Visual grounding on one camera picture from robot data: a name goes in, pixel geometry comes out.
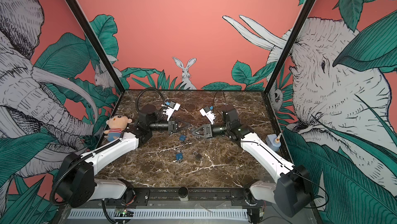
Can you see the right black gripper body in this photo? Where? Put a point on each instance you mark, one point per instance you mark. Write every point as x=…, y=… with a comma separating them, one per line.
x=210, y=131

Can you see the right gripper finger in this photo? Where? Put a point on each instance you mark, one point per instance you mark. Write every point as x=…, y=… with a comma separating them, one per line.
x=198, y=135
x=197, y=130

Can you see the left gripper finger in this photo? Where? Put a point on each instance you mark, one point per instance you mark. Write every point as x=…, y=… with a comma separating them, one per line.
x=183, y=123
x=183, y=128

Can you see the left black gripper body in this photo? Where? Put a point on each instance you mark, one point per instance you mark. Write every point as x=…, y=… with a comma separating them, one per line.
x=171, y=127

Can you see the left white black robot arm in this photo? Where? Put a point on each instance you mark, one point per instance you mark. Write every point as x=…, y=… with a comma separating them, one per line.
x=76, y=184

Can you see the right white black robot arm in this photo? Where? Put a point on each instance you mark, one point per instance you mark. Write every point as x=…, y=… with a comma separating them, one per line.
x=291, y=190

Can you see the blue padlock far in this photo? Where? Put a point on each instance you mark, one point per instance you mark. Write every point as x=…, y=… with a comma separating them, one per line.
x=182, y=138

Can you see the blue padlock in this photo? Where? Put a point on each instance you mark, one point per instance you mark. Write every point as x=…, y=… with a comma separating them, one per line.
x=179, y=156
x=182, y=138

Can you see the black padlock near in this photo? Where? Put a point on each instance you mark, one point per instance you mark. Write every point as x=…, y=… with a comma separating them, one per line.
x=197, y=156

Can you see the blue padlock near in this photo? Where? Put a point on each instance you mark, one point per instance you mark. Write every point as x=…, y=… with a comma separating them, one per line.
x=179, y=156

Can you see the plush doll striped shirt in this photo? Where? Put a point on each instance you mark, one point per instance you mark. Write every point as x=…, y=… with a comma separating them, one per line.
x=116, y=125

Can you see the white vented strip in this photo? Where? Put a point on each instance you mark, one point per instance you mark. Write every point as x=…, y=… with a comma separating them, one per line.
x=119, y=214

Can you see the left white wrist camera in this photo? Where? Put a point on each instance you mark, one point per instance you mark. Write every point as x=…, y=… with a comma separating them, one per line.
x=169, y=108

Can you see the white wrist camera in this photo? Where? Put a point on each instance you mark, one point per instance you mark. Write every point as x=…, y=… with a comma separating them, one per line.
x=169, y=108
x=208, y=112

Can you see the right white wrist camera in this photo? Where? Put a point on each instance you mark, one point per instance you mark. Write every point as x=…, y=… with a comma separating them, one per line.
x=208, y=112

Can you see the black knob on rail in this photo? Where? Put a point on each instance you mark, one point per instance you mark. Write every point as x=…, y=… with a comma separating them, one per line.
x=183, y=194

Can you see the black mounting rail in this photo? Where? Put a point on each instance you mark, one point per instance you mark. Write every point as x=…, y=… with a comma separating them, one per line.
x=141, y=196

